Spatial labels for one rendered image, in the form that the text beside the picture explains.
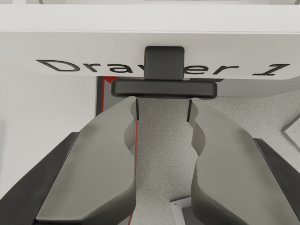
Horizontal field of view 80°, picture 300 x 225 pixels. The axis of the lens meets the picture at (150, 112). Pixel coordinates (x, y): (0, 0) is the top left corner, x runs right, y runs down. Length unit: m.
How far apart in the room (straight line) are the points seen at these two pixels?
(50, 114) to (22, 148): 0.07
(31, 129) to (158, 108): 0.79
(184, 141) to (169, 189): 0.28
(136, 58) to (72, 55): 0.05
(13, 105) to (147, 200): 0.91
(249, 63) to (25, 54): 0.19
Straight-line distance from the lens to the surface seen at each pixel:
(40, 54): 0.18
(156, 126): 1.03
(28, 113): 0.34
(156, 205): 1.13
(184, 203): 1.12
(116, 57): 0.16
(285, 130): 1.21
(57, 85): 0.32
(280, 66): 0.20
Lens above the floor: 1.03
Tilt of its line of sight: 86 degrees down
